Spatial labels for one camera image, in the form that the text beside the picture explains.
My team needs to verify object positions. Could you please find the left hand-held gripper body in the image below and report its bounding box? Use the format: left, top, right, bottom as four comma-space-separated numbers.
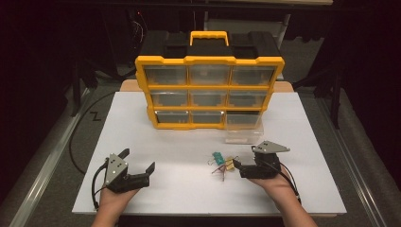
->
103, 152, 150, 194

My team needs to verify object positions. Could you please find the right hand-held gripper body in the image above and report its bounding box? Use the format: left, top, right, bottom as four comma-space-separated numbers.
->
239, 140, 291, 180

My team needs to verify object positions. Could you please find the clear plastic drawer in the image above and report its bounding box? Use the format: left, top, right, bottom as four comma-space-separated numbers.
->
224, 113, 265, 145

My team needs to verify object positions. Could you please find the teal binder clip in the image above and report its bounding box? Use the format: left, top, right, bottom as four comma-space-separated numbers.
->
207, 151, 225, 166

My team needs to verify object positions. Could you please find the yellow black organizer case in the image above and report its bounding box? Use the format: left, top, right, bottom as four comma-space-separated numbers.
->
134, 30, 286, 131

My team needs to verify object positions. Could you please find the person's left hand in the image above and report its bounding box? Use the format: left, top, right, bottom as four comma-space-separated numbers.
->
98, 187, 140, 209

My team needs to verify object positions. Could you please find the person's right hand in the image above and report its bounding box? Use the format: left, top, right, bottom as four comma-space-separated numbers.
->
249, 166, 299, 198

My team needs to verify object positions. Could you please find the black metal stand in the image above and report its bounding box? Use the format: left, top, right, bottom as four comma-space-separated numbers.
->
292, 65, 343, 130
70, 60, 98, 117

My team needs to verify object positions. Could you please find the set of clear organizer drawers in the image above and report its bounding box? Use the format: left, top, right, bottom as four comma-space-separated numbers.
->
144, 65, 277, 125

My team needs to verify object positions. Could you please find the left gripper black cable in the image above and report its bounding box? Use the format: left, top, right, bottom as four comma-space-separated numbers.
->
91, 163, 110, 211

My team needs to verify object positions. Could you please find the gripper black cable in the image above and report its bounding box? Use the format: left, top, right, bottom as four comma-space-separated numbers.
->
261, 160, 302, 204
91, 163, 110, 211

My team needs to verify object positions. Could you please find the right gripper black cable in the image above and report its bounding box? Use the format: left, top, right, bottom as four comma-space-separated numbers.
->
261, 160, 302, 204

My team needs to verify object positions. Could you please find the black floor cable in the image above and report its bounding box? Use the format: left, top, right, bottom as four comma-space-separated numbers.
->
68, 90, 116, 176

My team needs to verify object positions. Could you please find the bundle of thin wires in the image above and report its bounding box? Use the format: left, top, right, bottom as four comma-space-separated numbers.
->
131, 10, 149, 48

